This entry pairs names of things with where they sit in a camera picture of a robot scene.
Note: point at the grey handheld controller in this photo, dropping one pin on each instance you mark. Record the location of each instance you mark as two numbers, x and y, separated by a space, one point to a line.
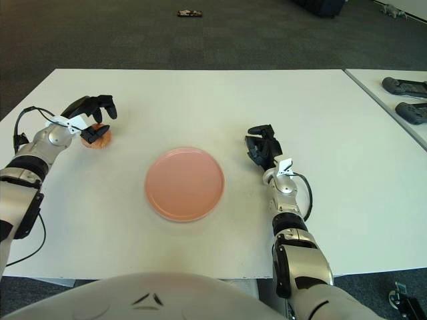
400 87
410 114

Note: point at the red apple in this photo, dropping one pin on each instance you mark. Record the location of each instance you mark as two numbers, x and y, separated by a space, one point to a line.
101 140

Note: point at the grey robot torso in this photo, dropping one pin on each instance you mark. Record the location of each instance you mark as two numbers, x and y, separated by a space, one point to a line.
150 293

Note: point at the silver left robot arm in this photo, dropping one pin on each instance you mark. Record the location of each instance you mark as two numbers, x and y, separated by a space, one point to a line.
36 146

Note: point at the dark blue bag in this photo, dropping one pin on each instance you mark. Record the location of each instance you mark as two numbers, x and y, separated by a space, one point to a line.
320 8

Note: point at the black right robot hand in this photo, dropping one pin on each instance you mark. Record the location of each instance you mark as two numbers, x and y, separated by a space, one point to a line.
267 148

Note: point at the black wheeled stand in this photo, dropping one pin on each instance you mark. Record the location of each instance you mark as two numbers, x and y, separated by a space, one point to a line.
400 296

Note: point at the small dark floor object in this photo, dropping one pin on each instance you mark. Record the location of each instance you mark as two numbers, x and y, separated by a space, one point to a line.
190 13

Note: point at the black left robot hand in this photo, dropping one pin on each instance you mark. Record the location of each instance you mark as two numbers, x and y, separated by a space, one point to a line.
81 106

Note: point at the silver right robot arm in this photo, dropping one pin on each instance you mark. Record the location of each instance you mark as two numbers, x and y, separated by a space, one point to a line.
288 203

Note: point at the pink round plate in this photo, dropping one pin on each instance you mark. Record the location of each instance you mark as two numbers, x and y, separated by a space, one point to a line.
185 185

